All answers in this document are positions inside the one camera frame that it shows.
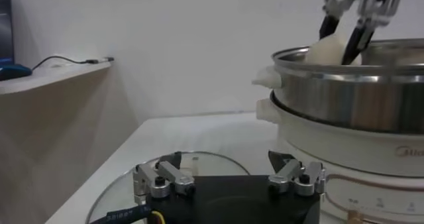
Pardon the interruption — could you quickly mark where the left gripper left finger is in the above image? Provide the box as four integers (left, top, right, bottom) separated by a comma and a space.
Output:
132, 151, 196, 206

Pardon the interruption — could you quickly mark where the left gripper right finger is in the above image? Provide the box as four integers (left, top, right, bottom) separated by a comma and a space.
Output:
267, 150, 327, 197

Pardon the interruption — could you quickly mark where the white steamed baozi bun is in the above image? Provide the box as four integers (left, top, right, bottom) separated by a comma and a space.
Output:
306, 32, 362, 66

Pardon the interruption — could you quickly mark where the round glass pot lid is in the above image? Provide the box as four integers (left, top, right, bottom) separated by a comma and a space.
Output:
85, 150, 251, 224

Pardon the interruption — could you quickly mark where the stainless steel steamer basket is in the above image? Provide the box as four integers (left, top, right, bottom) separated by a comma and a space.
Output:
251, 38, 424, 135

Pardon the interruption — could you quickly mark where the white electric cooker pot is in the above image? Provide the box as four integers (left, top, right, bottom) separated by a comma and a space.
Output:
256, 91, 424, 224

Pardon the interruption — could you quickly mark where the white side desk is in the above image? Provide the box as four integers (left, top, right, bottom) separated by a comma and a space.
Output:
0, 59, 113, 95

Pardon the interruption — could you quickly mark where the blue computer mouse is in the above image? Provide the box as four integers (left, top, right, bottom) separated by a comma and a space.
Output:
0, 63, 33, 82

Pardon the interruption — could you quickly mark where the dark monitor screen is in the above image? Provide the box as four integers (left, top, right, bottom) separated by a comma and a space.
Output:
0, 0, 15, 68

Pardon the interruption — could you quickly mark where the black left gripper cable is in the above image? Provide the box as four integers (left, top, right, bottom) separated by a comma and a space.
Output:
88, 206, 166, 224

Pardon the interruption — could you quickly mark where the thin black desk cable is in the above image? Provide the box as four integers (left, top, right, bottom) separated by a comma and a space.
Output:
32, 55, 101, 71

